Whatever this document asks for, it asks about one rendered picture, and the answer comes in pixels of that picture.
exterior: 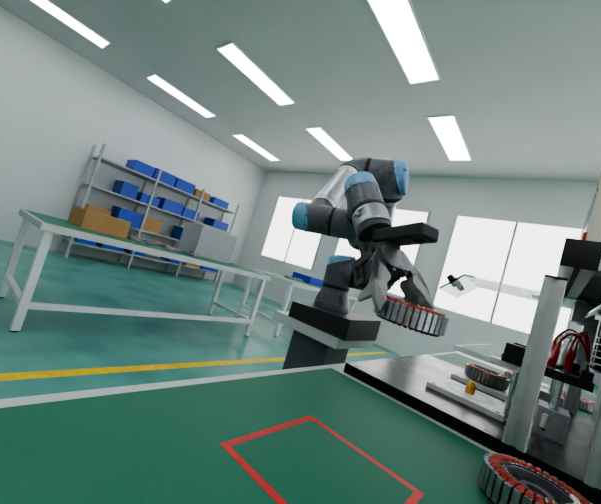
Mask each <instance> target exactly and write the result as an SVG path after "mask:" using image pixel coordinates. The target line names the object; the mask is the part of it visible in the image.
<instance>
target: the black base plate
mask: <svg viewBox="0 0 601 504"><path fill-rule="evenodd" d="M460 370H465V369H463V368H460V367H458V366H455V365H453V364H450V363H448V362H445V361H443V360H440V359H438V358H435V357H433V356H430V355H428V354H425V355H415V356H406V357H396V358H386V359H377V360H367V361H357V362H348V363H346V364H345V367H344V371H343V372H344V373H346V374H348V375H350V376H352V377H354V378H356V379H358V380H360V381H362V382H363V383H365V384H367V385H369V386H371V387H373V388H375V389H377V390H379V391H380V392H382V393H384V394H386V395H388V396H390V397H392V398H394V399H396V400H397V401H399V402H401V403H403V404H405V405H407V406H409V407H411V408H413V409H414V410H416V411H418V412H420V413H422V414H424V415H426V416H428V417H430V418H432V419H433V420H435V421H437V422H439V423H441V424H443V425H445V426H447V427H449V428H450V429H452V430H454V431H456V432H458V433H460V434H462V435H464V436H466V437H467V438H469V439H471V440H473V441H475V442H477V443H479V444H481V445H483V446H485V447H486V448H488V449H490V450H492V451H494V452H496V453H500V454H502V453H503V454H505V455H510V456H512V457H516V458H518V459H519V460H524V461H525V462H526V463H531V464H532V465H533V467H539V468H540V469H541V470H542V472H541V473H543V471H546V472H548V473H549V474H550V476H555V477H557V478H558V480H559V481H563V482H565V483H566V485H567V486H570V487H572V488H573V489H574V491H577V492H579V493H580V494H581V496H583V497H585V498H586V499H587V501H589V502H590V503H592V504H601V490H600V489H598V488H596V487H595V488H593V487H591V486H589V485H587V484H585V483H584V481H583V480H584V479H583V478H582V475H583V471H584V467H585V463H586V458H587V454H588V450H589V446H590V442H591V438H592V434H593V430H594V426H595V425H594V424H593V422H592V420H590V419H588V418H585V417H583V416H580V415H578V414H576V415H575V414H572V413H571V412H569V414H570V417H571V421H570V425H569V429H568V433H567V437H566V441H565V445H564V446H563V445H561V444H558V443H556V442H554V441H552V440H550V439H548V438H545V437H543V436H541V435H539V434H537V433H535V432H532V431H531V430H532V424H531V428H530V432H529V436H528V440H527V443H526V447H525V451H524V453H523V452H521V451H519V450H517V449H516V447H514V446H512V445H510V446H509V445H507V444H505V443H503V442H502V439H503V435H504V431H505V427H506V423H505V422H501V421H499V420H497V419H494V418H492V417H490V416H488V415H486V414H484V413H482V412H479V411H477V410H475V409H473V408H471V407H469V406H467V405H465V404H462V403H460V402H458V401H456V400H454V399H452V398H450V397H447V396H445V395H443V394H441V393H439V392H437V391H435V390H432V389H430V388H428V387H426V384H427V381H430V380H433V379H436V378H439V377H442V376H445V377H447V378H449V379H452V380H454V381H456V382H459V383H461V384H463V385H466V384H465V383H463V382H460V381H458V380H456V379H453V378H451V373H454V372H457V371H460Z"/></svg>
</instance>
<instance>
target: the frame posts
mask: <svg viewBox="0 0 601 504"><path fill-rule="evenodd" d="M567 282H568V278H562V277H557V276H552V275H546V274H545V275H544V280H543V284H542V288H541V292H540V296H539V300H538V303H537V307H536V311H535V315H534V319H533V323H532V327H531V331H530V334H529V338H528V342H527V346H526V350H525V354H524V358H523V361H522V365H521V369H520V373H519V377H518V381H517V385H516V389H515V392H514V396H513V400H512V404H511V408H510V412H509V416H508V419H507V423H506V427H505V431H504V435H503V439H502V442H503V443H505V444H507V445H509V446H510V445H512V446H514V447H516V449H517V450H519V451H521V452H523V453H524V451H525V447H526V443H527V440H528V436H529V432H530V428H531V424H532V420H533V416H534V412H535V408H536V404H537V400H538V396H539V392H540V388H541V385H542V381H543V377H544V373H545V369H546V365H547V361H548V357H549V353H550V349H551V345H552V341H553V337H554V333H555V329H556V326H557V322H558V318H559V314H560V310H561V306H562V302H563V298H564V294H565V290H566V286H567ZM599 321H600V320H596V319H594V324H593V325H591V326H588V325H585V324H584V326H583V327H582V331H581V332H583V331H587V333H588V336H589V342H590V357H591V353H592V349H593V345H594V341H595V337H596V333H597V328H598V324H599ZM577 358H580V359H581V360H579V359H577V364H579V365H581V366H580V370H579V372H580V371H581V369H584V370H586V368H587V364H585V363H583V361H585V362H587V361H586V355H585V351H584V348H583V346H582V344H581V343H580V342H579V345H578V357H577ZM581 393H582V389H580V388H577V387H575V386H572V385H569V384H568V387H567V391H566V395H565V399H564V403H563V407H562V408H563V409H565V410H568V411H569V412H571V413H572V414H575V415H576V413H577V409H578V405H579V401H580V397H581ZM582 478H583V479H584V480H583V481H584V483H585V484H587V485H589V486H591V487H593V488H595V487H596V488H598V489H600V490H601V401H600V405H599V409H598V413H597V417H596V422H595V426H594V430H593V434H592V438H591V442H590V446H589V450H588V454H587V458H586V463H585V467H584V471H583V475H582Z"/></svg>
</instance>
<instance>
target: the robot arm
mask: <svg viewBox="0 0 601 504"><path fill-rule="evenodd" d="M408 183H409V165H408V163H407V162H405V161H399V160H396V159H394V160H391V159H381V158H371V157H358V158H354V159H351V160H349V161H347V162H345V163H343V164H341V165H340V166H339V167H338V168H337V169H336V170H335V171H334V173H333V176H332V179H331V180H330V181H329V182H328V183H327V184H326V185H325V186H324V188H323V189H322V190H321V191H320V192H319V193H318V194H317V195H316V197H315V198H314V199H313V200H312V201H311V202H310V203H307V202H298V203H296V205H295V206H294V208H293V212H292V225H293V227H294V228H295V229H298V230H302V231H305V232H312V233H317V234H322V235H327V236H331V237H336V238H341V239H347V241H348V243H349V245H350V246H351V247H352V248H354V249H356V250H359V251H360V255H361V256H360V257H359V258H358V259H357V260H356V257H352V256H345V255H331V256H330V257H329V259H328V262H327V264H326V270H325V275H324V279H323V283H322V287H321V289H320V291H319V293H318V294H317V296H316V298H315V300H314V305H316V306H319V307H322V308H325V309H328V310H332V311H337V312H342V313H348V312H349V299H348V292H349V288H354V289H358V290H362V292H361V293H360V294H359V296H358V301H359V302H361V301H364V300H366V299H369V298H372V300H373V304H374V306H375V309H376V312H378V313H380V312H381V311H382V309H383V307H384V305H385V304H386V302H387V296H386V292H387V291H389V290H390V289H392V288H391V287H392V286H393V285H394V283H396V282H397V281H399V280H400V279H401V277H402V278H404V277H406V279H407V280H403V281H401V283H400V289H401V290H402V292H403V294H404V299H403V300H406V301H407V302H408V301H410V302H411V304H412V303H415V304H416V305H417V304H419V305H420V306H425V307H428V308H431V309H433V310H435V307H434V303H433V300H432V298H431V295H430V293H429V292H430V291H429V289H428V287H427V285H426V283H425V281H424V279H423V278H422V276H421V274H420V273H419V271H418V270H417V269H416V268H415V266H414V265H413V264H412V263H411V261H410V260H409V258H408V257H407V255H406V254H405V253H404V252H403V251H402V250H400V248H401V247H400V246H408V245H418V244H429V243H436V242H437V241H438V236H439V230H438V229H436V228H434V227H432V226H430V225H428V224H426V223H424V222H417V223H411V224H405V225H399V226H393V227H392V224H393V219H394V213H395V208H396V204H398V203H399V202H401V200H402V197H404V196H407V192H408ZM345 199H347V209H342V208H340V207H341V205H342V204H343V202H344V201H345Z"/></svg>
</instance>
